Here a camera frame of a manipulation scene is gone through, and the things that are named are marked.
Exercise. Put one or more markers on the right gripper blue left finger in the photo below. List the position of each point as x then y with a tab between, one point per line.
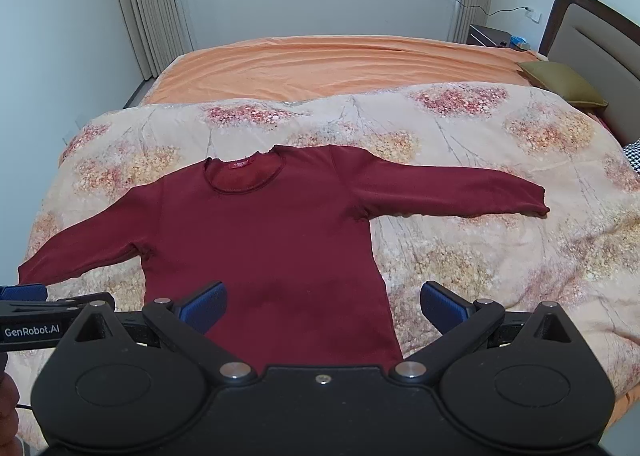
182	326

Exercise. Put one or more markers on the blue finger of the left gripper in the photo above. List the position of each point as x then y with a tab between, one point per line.
32	292

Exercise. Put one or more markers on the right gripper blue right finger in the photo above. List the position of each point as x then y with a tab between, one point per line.
464	326

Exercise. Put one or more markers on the dark red long-sleeve sweater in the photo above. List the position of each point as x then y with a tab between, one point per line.
288	234

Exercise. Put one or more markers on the person's left hand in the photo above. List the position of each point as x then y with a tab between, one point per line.
9	444

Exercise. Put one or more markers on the floral beige quilt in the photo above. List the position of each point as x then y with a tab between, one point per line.
448	269

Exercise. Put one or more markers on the black white checkered cloth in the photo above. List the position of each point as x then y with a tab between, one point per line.
632	154

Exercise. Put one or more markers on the orange bed sheet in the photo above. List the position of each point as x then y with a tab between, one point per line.
300	68

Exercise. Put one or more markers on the olive green pillow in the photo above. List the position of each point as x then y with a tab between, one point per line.
565	82

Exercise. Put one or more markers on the blue item on nightstand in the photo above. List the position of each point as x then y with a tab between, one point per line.
519	43

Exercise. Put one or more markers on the dark wooden nightstand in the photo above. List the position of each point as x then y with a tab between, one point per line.
480	35

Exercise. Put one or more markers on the brown padded headboard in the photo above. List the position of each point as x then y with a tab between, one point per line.
603	46

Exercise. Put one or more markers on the beige left curtain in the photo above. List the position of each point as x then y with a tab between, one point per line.
157	32

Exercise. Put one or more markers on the white wall socket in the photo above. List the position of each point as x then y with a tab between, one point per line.
533	15

